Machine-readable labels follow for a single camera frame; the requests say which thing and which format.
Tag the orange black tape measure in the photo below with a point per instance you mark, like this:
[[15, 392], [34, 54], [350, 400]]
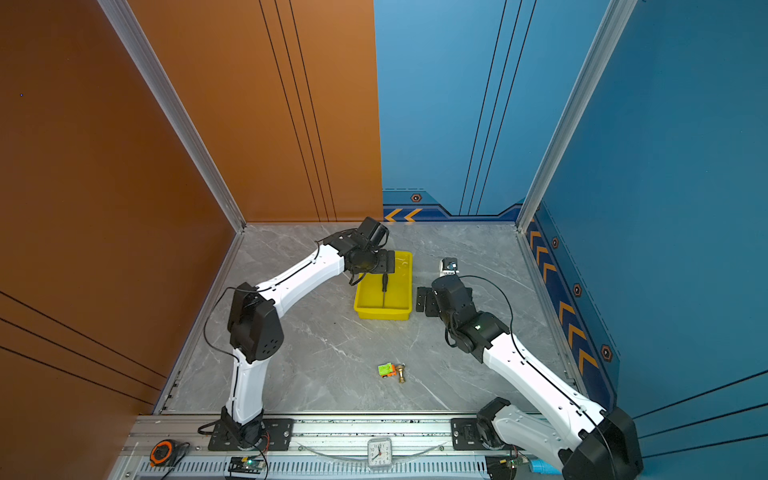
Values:
[[164, 453]]

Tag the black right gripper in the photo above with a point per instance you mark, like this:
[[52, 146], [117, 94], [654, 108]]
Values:
[[431, 298]]

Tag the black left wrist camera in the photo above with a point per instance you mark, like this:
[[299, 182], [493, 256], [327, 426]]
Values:
[[373, 235]]

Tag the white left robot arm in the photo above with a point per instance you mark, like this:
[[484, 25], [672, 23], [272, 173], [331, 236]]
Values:
[[254, 324]]

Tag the green circuit board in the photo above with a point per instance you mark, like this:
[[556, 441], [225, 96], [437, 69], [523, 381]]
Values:
[[247, 465]]

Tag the brass fitting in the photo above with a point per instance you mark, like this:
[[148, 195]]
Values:
[[400, 370]]

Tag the green orange small toy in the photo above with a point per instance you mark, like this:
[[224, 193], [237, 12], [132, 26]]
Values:
[[386, 370]]

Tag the yellow plastic bin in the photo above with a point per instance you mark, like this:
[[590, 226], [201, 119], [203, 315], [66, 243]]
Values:
[[387, 296]]

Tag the white desk clock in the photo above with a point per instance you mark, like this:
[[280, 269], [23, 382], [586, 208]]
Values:
[[379, 453]]

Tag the aluminium corner post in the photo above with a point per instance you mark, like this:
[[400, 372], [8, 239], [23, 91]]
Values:
[[608, 34], [129, 31]]

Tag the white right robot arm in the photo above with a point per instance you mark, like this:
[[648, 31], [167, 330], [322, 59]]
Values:
[[573, 433]]

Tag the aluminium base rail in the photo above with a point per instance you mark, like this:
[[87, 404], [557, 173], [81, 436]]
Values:
[[322, 446]]

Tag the aluminium corner post left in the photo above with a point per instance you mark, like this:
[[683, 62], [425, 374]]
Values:
[[129, 31]]

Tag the aluminium corner post right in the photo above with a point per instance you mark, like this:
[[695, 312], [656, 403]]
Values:
[[608, 34]]

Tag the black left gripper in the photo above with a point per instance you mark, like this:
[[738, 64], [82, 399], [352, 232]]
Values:
[[383, 264]]

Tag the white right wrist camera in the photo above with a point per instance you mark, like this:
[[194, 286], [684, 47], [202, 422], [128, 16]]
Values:
[[449, 266]]

